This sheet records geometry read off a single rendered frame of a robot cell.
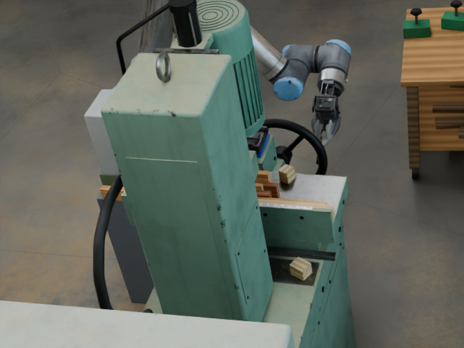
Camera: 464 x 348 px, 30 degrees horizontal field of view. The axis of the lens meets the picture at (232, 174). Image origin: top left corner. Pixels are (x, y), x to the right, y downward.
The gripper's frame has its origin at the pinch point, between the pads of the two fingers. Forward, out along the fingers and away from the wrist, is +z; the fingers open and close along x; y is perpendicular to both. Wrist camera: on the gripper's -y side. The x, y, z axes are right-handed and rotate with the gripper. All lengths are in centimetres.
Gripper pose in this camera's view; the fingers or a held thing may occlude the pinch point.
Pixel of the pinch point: (321, 145)
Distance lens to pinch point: 270.3
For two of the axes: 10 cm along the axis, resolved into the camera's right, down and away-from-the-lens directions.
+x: 9.5, 0.6, -3.1
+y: -2.4, -5.0, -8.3
